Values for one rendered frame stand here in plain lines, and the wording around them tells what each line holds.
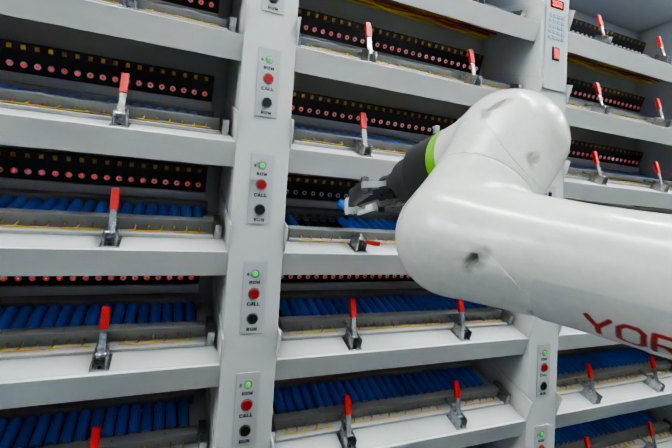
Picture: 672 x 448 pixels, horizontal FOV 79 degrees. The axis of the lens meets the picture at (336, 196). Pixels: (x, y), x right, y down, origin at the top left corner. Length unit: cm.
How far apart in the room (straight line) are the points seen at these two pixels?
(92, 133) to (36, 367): 36
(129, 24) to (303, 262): 49
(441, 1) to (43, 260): 88
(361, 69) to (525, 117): 48
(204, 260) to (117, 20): 40
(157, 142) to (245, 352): 38
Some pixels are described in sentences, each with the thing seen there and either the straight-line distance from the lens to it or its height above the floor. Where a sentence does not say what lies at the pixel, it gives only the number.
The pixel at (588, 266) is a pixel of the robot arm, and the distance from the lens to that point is 30.
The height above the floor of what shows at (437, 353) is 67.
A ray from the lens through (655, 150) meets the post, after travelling 174.
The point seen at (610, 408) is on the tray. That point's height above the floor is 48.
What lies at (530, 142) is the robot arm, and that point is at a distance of 40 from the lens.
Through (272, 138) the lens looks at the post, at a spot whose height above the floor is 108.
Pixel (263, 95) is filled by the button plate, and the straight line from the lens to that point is 74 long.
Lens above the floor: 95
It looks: 3 degrees up
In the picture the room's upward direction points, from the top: 3 degrees clockwise
